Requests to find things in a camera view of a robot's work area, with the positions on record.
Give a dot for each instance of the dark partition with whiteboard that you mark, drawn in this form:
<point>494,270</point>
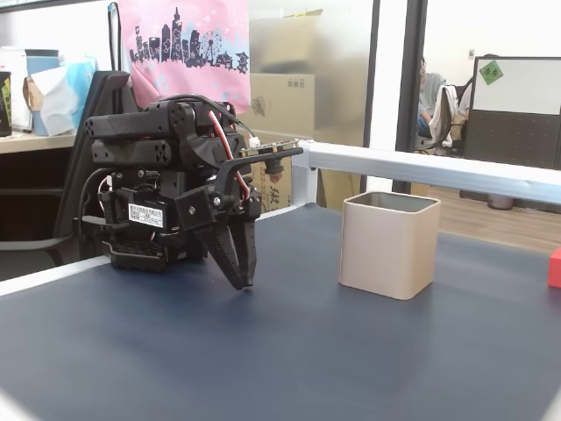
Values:
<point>513,136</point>

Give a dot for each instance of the black office chair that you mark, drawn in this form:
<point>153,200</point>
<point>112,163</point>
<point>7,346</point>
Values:
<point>81,175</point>

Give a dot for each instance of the cardboard box with small print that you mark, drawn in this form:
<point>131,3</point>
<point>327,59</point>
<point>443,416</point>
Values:
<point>282,101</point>

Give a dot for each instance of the person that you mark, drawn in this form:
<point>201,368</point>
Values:
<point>427,92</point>

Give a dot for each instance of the white jacket on chair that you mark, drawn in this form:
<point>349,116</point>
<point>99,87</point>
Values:
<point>445,114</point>

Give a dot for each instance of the light blue paper bag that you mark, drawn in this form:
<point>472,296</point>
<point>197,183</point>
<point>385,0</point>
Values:
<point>76,74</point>

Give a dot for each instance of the pink bag with skyline print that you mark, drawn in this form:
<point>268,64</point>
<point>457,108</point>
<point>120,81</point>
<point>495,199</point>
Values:
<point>184,26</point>

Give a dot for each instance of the beige square metal container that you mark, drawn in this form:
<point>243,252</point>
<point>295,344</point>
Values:
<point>385,254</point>

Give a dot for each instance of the small pink waste bin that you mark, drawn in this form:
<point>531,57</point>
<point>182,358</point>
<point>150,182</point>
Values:
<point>500,201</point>

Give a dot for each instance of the cardboard box with large characters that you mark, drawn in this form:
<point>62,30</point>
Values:
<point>274,193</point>

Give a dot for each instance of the black door frame post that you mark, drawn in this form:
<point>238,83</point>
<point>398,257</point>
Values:
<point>412,74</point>

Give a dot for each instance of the brown paper bag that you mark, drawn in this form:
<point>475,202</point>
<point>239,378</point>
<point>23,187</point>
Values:
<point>31,94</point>

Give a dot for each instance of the black box with green print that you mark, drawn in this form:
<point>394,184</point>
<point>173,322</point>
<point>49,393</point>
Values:
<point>5,105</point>

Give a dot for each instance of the plain cardboard box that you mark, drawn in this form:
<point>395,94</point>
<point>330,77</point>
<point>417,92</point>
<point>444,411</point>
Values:
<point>285,44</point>

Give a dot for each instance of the silver metal table railing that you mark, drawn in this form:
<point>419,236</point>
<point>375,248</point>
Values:
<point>416,166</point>

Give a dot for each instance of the small board camera with mount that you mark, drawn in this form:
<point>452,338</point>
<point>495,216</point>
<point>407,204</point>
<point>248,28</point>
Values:
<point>276,166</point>

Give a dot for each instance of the wooden desk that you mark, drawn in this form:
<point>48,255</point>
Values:
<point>30,142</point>

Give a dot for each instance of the green paper sticker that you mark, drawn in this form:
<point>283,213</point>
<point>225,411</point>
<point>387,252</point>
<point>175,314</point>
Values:
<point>491,72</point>

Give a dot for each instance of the red cube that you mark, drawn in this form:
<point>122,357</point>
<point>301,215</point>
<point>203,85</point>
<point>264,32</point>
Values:
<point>556,267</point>

